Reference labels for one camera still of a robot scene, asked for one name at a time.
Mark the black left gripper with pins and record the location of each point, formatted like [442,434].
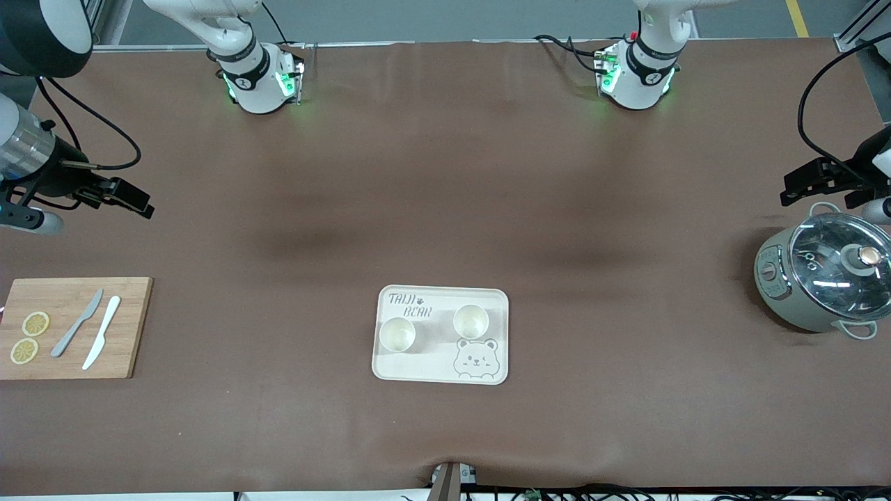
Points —
[853,173]

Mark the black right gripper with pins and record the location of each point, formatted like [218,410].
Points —
[64,178]

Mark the white plastic cup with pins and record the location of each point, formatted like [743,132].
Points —
[397,335]

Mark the white paper cup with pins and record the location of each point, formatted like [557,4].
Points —
[470,321]

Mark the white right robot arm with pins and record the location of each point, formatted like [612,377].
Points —
[243,66]

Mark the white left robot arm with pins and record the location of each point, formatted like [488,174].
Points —
[644,76]

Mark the glass pot lid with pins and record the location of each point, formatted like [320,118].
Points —
[828,268]

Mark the grey-green electric pot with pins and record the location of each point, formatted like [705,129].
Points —
[773,285]

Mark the bamboo cutting board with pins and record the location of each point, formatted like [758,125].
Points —
[132,327]

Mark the grey plastic knife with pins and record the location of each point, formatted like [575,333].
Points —
[75,325]

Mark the white plastic knife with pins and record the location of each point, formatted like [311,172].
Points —
[102,332]

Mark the lemon slice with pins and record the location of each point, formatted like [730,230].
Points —
[35,323]
[24,351]

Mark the brown table cover mat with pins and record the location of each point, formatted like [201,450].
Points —
[445,174]

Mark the cream bear print tray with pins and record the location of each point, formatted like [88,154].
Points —
[435,348]

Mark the aluminium frame profile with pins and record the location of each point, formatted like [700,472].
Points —
[104,24]
[860,24]

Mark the brown camera mount post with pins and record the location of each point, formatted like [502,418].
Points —
[449,483]

